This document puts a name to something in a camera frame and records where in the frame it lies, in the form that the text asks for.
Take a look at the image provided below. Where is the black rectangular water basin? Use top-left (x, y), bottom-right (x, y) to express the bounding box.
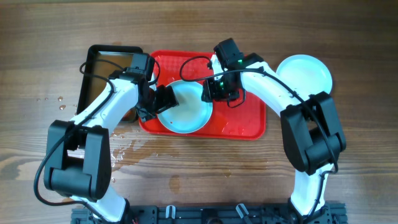
top-left (76, 45), bottom-right (143, 114)

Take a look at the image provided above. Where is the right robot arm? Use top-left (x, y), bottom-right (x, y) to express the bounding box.
top-left (203, 54), bottom-right (346, 223)

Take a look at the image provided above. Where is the red plastic tray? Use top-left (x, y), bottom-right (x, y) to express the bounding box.
top-left (139, 50), bottom-right (266, 140)

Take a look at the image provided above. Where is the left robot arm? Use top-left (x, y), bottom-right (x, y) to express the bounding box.
top-left (34, 71), bottom-right (178, 223)

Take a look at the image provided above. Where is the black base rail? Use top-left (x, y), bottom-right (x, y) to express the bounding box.
top-left (70, 202), bottom-right (348, 224)

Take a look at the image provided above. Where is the white plate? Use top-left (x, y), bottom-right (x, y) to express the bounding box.
top-left (276, 54), bottom-right (333, 101)
top-left (158, 80), bottom-right (213, 134)

